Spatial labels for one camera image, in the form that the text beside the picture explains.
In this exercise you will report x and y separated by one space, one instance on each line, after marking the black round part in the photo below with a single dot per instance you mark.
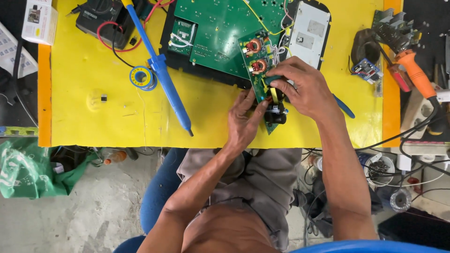
364 47

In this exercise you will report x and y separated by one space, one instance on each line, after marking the yellow table mat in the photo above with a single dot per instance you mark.
88 119

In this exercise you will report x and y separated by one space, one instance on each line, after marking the blue desoldering pump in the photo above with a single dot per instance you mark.
168 88

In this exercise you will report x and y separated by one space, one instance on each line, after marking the blue yellow solder spool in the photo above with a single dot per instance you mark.
135 82

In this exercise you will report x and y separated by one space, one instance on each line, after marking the white carton box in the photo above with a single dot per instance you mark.
39 23

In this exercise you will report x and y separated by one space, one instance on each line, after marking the blue stool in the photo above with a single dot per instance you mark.
158 189

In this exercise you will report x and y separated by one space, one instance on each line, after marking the orange soldering iron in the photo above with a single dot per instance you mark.
415 70

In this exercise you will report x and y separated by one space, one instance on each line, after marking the blue plastic rim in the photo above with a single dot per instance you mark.
369 247

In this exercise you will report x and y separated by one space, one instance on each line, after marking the circuit board with heat sinks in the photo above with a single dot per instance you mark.
393 30

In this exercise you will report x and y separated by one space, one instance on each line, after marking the person's left hand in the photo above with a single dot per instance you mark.
242 126

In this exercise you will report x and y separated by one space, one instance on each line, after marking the grey shorts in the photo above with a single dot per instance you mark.
267 182

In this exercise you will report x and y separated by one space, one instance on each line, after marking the black appliance housing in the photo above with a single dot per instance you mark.
168 59

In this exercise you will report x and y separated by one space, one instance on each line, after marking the black box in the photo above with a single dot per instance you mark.
415 230

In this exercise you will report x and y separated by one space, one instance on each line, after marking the person's right hand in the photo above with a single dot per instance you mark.
306 91

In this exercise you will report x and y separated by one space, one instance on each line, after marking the white cup of screws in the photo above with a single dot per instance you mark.
379 172

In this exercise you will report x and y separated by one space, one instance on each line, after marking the white plug adapter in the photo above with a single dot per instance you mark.
404 162

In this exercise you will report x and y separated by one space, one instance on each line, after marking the white panel plate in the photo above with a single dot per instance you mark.
309 31

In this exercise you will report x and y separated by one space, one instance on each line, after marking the black multimeter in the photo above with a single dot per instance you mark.
102 21

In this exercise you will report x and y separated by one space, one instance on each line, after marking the large green circuit board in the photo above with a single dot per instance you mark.
218 31

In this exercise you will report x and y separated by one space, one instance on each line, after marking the green plastic bag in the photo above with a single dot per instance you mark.
24 172

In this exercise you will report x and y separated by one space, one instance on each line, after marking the white printed sheet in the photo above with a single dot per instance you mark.
14 52

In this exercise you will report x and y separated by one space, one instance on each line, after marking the small blue module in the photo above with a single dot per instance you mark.
365 70

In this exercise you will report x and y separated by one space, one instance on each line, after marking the orange cap bottle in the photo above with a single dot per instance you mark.
116 157

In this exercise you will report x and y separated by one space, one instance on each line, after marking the white power strip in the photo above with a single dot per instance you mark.
418 112

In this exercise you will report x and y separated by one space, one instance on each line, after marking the small green circuit board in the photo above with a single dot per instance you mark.
255 66

